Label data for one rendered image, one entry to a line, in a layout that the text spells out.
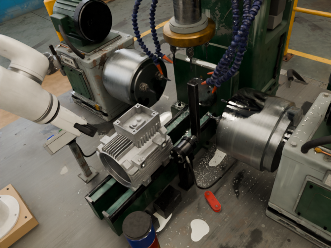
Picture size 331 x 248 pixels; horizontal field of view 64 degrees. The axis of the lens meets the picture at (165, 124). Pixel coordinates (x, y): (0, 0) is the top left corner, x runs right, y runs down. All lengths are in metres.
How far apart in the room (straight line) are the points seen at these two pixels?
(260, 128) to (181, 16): 0.43
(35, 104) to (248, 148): 0.60
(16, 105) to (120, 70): 0.59
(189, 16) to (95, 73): 0.56
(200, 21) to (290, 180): 0.56
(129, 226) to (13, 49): 0.45
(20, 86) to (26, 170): 0.79
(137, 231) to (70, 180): 0.74
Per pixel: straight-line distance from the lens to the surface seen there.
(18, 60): 0.69
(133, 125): 0.88
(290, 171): 0.83
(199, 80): 1.12
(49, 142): 1.03
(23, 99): 0.67
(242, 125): 0.86
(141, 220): 0.57
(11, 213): 1.20
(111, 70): 1.21
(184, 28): 0.90
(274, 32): 1.21
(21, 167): 1.44
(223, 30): 1.13
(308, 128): 0.83
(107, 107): 1.39
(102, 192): 1.01
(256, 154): 0.86
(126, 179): 0.98
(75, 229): 1.12
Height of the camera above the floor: 1.72
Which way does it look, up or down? 43 degrees down
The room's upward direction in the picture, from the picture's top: 10 degrees counter-clockwise
